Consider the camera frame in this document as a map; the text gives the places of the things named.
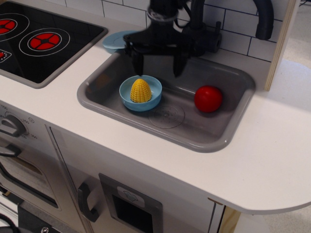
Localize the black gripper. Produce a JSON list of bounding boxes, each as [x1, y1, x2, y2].
[[123, 19, 193, 78]]

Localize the yellow toy corn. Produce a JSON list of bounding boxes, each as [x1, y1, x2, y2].
[[130, 79, 152, 103]]

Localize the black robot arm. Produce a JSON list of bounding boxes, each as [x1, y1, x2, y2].
[[123, 0, 192, 77]]

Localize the light blue bowl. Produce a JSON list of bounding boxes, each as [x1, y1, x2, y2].
[[119, 75, 162, 112]]

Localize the grey toy sink basin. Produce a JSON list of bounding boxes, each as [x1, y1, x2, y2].
[[77, 50, 255, 153]]

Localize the dark grey toy faucet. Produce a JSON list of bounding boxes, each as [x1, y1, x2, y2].
[[180, 0, 274, 56]]

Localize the light blue plate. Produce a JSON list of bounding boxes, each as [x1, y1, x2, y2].
[[102, 30, 137, 52]]

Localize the red toy tomato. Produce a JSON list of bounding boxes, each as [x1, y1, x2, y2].
[[194, 85, 223, 113]]

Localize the black toy stovetop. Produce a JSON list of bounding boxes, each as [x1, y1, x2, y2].
[[0, 1, 108, 89]]

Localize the grey toy dispenser panel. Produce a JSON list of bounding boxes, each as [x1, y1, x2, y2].
[[99, 173, 163, 233]]

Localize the grey oven knob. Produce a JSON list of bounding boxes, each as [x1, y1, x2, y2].
[[0, 115, 26, 137]]

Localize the white toy oven door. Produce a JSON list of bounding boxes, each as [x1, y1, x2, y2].
[[0, 139, 76, 233]]

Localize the wooden side post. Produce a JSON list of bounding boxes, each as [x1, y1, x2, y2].
[[264, 0, 300, 91]]

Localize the grey cabinet door handle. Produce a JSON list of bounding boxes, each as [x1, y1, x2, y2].
[[77, 183, 99, 222]]

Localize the grey oven door handle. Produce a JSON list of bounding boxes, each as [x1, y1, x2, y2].
[[0, 144, 21, 157]]

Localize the black cable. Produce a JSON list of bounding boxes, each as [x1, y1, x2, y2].
[[0, 211, 22, 233]]

